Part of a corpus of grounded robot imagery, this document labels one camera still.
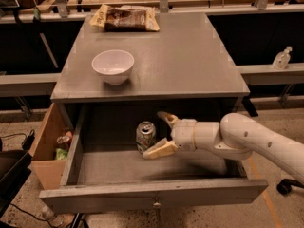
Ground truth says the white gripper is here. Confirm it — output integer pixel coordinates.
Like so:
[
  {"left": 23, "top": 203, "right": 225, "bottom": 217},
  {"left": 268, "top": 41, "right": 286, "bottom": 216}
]
[{"left": 142, "top": 111, "right": 197, "bottom": 160}]

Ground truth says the green 7up soda can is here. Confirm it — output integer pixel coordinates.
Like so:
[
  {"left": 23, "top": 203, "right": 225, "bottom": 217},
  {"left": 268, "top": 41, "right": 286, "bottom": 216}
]
[{"left": 136, "top": 121, "right": 156, "bottom": 154}]

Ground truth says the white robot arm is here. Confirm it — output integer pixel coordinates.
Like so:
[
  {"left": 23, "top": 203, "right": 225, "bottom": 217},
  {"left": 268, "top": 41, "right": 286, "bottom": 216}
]
[{"left": 142, "top": 111, "right": 304, "bottom": 183}]

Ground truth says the brass drawer knob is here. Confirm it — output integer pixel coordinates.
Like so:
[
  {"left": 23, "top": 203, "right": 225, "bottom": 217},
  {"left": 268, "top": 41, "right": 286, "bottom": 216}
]
[{"left": 152, "top": 198, "right": 162, "bottom": 209}]

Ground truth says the open grey top drawer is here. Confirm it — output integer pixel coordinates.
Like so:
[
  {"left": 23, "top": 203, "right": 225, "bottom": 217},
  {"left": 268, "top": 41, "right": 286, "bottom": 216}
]
[{"left": 40, "top": 106, "right": 268, "bottom": 213}]

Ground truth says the grey wooden cabinet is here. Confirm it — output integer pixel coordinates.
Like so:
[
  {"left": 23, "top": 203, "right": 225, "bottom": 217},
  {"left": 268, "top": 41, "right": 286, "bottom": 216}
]
[{"left": 50, "top": 12, "right": 251, "bottom": 135}]

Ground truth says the white ceramic bowl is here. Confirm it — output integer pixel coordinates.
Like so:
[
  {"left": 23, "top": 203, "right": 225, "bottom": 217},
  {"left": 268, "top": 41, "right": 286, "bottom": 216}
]
[{"left": 91, "top": 49, "right": 135, "bottom": 86}]

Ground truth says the orange snack packet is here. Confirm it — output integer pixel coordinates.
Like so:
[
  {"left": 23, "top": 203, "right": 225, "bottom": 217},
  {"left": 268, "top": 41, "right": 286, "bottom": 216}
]
[{"left": 56, "top": 131, "right": 73, "bottom": 146}]

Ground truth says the green snack packet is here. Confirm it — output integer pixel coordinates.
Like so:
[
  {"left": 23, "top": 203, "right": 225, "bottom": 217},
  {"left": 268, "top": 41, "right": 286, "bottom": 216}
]
[{"left": 55, "top": 148, "right": 68, "bottom": 161}]

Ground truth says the cardboard box with snacks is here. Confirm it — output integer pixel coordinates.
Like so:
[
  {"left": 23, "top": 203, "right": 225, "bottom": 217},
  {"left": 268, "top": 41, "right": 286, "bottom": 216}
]
[{"left": 29, "top": 104, "right": 73, "bottom": 190}]

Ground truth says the brown chip bag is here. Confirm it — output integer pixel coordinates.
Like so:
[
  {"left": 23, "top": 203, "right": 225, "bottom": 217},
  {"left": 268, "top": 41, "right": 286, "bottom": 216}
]
[{"left": 89, "top": 4, "right": 160, "bottom": 31}]

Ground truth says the black chair wheel base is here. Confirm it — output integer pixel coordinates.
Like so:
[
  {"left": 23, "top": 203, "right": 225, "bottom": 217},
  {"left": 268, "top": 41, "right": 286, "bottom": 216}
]
[{"left": 276, "top": 179, "right": 304, "bottom": 196}]

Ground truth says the clear plastic bottle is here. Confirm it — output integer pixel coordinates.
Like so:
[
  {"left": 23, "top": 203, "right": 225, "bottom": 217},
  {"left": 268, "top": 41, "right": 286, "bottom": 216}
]
[{"left": 272, "top": 46, "right": 293, "bottom": 70}]

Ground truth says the clear bottle on floor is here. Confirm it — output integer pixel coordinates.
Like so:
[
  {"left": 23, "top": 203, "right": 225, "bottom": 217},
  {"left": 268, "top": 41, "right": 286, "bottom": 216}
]
[{"left": 42, "top": 206, "right": 65, "bottom": 228}]

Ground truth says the black equipment at left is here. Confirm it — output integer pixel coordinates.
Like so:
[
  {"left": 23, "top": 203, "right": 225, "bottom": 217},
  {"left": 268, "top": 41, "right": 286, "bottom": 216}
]
[{"left": 0, "top": 150, "right": 31, "bottom": 217}]

